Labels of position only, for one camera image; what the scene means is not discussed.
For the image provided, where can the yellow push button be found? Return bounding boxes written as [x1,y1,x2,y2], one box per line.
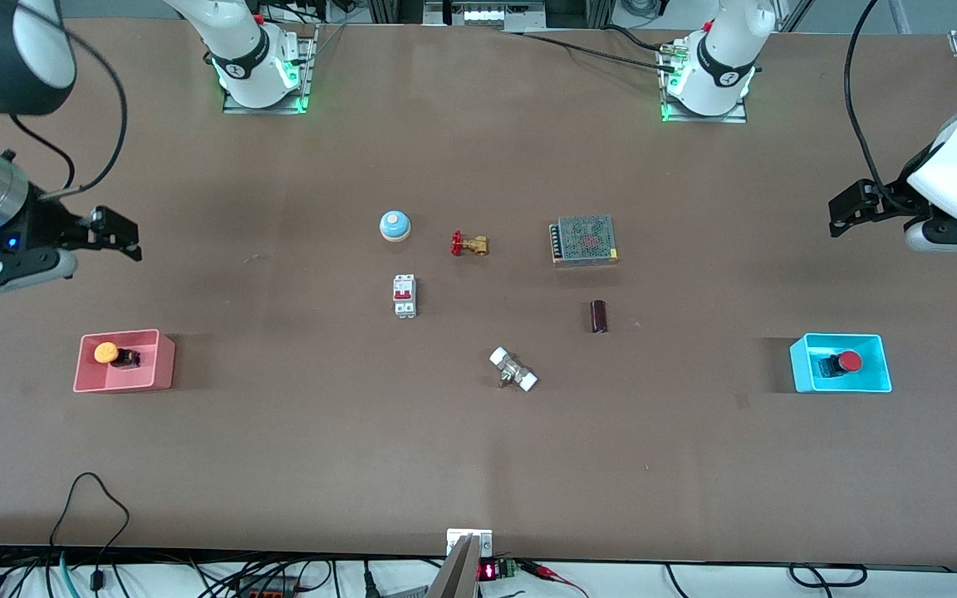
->
[94,341,142,369]

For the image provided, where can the red push button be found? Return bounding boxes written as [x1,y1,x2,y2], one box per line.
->
[817,350,863,377]

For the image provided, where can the pink plastic box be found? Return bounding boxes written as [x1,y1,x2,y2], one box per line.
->
[73,329,176,394]

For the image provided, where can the cyan plastic box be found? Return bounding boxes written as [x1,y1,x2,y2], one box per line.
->
[789,333,894,395]

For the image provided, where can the metal mesh power supply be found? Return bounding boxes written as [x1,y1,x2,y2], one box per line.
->
[549,214,621,267]

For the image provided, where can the white circuit breaker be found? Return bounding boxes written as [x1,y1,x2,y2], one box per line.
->
[393,273,418,319]

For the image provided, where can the metal fitting white ends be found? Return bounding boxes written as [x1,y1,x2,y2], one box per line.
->
[488,346,539,393]

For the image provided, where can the red clip lead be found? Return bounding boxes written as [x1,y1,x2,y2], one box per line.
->
[524,561,591,597]

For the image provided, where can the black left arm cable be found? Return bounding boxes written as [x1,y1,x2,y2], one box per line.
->
[845,0,911,208]

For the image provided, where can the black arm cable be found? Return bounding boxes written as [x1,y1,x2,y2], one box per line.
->
[845,0,911,208]
[10,8,129,202]

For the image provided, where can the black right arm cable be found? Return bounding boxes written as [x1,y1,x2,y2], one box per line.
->
[10,8,129,202]

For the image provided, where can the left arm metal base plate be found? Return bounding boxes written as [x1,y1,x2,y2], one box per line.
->
[660,37,749,124]

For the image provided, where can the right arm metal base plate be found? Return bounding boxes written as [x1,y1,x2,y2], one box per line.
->
[223,25,318,115]

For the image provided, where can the black looped cable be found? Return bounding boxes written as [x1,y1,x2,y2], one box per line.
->
[48,472,132,598]

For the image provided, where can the black cable to base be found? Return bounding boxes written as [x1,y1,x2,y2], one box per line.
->
[512,25,683,71]

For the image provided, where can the black coiled cable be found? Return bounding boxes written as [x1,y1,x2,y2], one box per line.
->
[788,563,868,589]

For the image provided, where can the small metal bracket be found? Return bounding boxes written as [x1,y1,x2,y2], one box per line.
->
[446,528,494,558]

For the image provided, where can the grey metal camera strut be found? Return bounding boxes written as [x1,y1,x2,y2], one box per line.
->
[427,536,480,598]

